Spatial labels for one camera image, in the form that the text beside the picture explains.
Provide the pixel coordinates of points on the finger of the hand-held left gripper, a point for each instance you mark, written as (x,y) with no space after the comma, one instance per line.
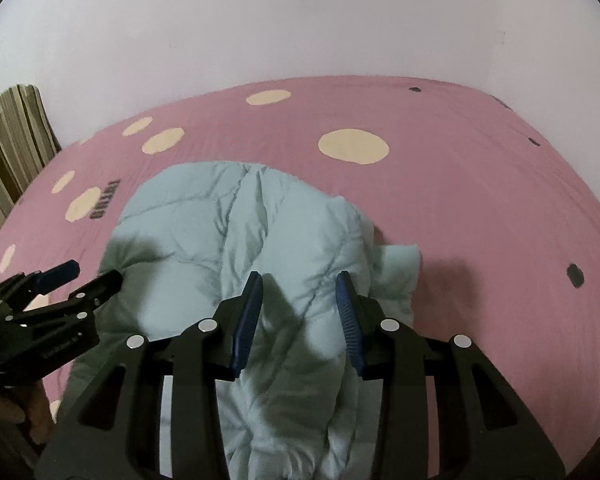
(100,285)
(55,274)

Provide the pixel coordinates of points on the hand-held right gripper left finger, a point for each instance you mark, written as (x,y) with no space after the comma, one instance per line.
(245,321)

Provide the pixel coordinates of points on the person's left hand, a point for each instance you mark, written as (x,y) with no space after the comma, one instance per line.
(15,407)

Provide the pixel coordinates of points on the pink dotted bed sheet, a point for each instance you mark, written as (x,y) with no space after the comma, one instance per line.
(480,210)

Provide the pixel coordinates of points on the light blue puffer jacket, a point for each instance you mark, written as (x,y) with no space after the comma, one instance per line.
(205,220)

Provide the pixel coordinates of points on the striped cloth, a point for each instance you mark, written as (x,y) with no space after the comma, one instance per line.
(15,130)

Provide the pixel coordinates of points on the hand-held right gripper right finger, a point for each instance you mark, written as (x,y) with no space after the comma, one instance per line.
(350,321)

